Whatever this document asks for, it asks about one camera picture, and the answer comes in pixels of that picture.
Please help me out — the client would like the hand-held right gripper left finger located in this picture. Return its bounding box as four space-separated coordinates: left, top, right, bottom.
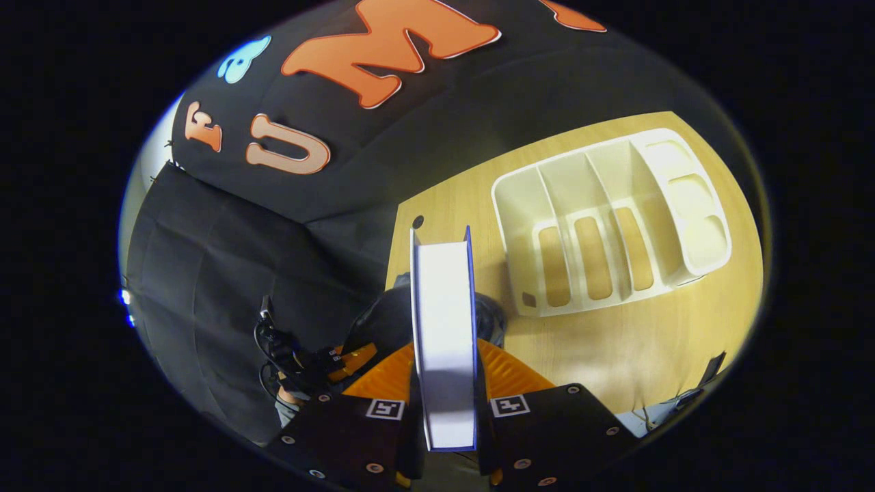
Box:
267 344 427 490

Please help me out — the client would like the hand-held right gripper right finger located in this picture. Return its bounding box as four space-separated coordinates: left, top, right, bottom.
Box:
476 340 641 490

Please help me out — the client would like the dark grey schoolbag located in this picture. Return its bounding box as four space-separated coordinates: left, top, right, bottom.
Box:
342 272 508 383

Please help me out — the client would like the blue cover book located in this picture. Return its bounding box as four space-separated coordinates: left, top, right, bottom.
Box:
409 225 479 453

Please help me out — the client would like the white plastic bookshelf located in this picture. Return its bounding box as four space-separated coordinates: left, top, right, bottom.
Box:
491 127 734 319

